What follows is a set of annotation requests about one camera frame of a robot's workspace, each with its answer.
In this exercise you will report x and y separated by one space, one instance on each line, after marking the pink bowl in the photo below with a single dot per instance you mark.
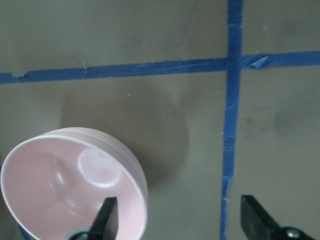
54 184

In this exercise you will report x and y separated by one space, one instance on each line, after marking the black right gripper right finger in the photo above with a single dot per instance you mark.
257 223

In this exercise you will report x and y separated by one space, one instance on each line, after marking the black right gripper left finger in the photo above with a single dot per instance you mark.
104 226

